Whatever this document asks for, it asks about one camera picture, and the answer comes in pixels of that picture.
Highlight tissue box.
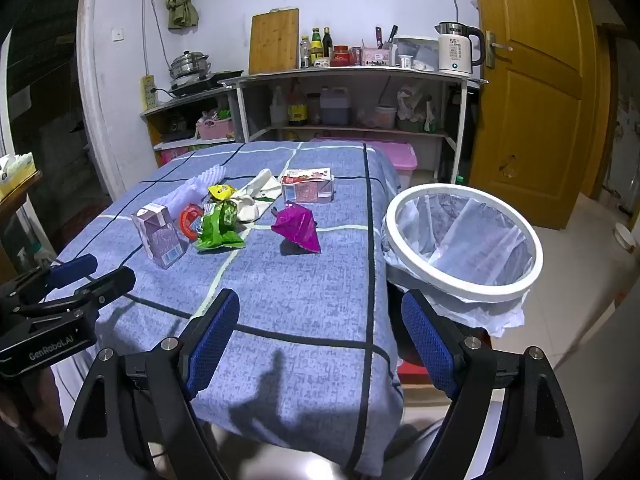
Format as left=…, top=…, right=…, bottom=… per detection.
left=0, top=152, right=37, bottom=198

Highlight black wall cable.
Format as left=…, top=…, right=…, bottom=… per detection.
left=141, top=0, right=171, bottom=78

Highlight tall white shelf unit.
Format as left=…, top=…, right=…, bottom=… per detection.
left=232, top=65, right=481, bottom=186

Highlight crumpled plastic bags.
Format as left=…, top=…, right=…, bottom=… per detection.
left=396, top=85, right=436, bottom=133

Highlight purple milk carton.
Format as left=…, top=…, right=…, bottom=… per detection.
left=131, top=203, right=190, bottom=270

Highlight steel cooking pot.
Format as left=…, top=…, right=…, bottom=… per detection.
left=169, top=50, right=212, bottom=82

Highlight white foam fruit net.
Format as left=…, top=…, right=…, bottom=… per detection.
left=165, top=165, right=228, bottom=211

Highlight metal door handle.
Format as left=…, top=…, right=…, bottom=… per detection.
left=484, top=31, right=513, bottom=67

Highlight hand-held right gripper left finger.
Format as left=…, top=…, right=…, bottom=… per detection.
left=56, top=288, right=241, bottom=480

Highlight white paper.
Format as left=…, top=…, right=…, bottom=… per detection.
left=232, top=169, right=283, bottom=223

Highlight pink strawberry milk carton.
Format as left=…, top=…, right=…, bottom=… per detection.
left=280, top=168, right=335, bottom=204

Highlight grey plastic jug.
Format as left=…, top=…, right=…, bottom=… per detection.
left=319, top=86, right=351, bottom=127

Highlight magenta foil wrapper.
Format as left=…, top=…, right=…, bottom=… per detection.
left=271, top=201, right=322, bottom=254

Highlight black induction cooker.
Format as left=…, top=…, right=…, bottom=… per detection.
left=167, top=71, right=245, bottom=95

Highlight red round wrapper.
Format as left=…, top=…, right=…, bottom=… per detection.
left=178, top=203, right=207, bottom=241

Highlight yellow wooden door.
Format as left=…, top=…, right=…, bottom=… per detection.
left=470, top=0, right=608, bottom=231

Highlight white round trash bin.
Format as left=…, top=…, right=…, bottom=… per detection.
left=385, top=183, right=544, bottom=306

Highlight white electric kettle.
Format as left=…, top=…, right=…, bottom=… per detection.
left=434, top=21, right=487, bottom=78

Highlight pink lidded storage box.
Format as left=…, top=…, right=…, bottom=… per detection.
left=310, top=137, right=418, bottom=188

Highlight white floor bowl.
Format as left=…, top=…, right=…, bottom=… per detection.
left=614, top=222, right=637, bottom=251

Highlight pink knife holder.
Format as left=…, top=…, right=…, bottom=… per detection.
left=361, top=46, right=392, bottom=66

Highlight low grey shelf unit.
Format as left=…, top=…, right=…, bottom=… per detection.
left=140, top=85, right=241, bottom=166

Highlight green snack bag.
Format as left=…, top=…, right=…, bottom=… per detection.
left=195, top=199, right=247, bottom=251

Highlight white plastic jug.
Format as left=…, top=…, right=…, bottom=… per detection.
left=270, top=86, right=288, bottom=127

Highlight wooden cutting board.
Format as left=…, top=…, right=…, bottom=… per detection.
left=248, top=8, right=300, bottom=75

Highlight pink plastic basket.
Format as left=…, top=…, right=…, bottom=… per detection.
left=196, top=117, right=236, bottom=141

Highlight clear plastic storage container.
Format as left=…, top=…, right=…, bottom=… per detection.
left=392, top=35, right=441, bottom=72

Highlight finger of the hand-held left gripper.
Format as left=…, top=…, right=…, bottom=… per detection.
left=42, top=266, right=137, bottom=318
left=10, top=254, right=98, bottom=301

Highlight white trash bin with bag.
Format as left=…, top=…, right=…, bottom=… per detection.
left=382, top=195, right=531, bottom=338

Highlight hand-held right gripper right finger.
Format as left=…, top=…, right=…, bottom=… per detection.
left=400, top=288, right=586, bottom=480

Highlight dark sauce bottle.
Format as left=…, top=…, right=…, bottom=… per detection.
left=287, top=80, right=308, bottom=127

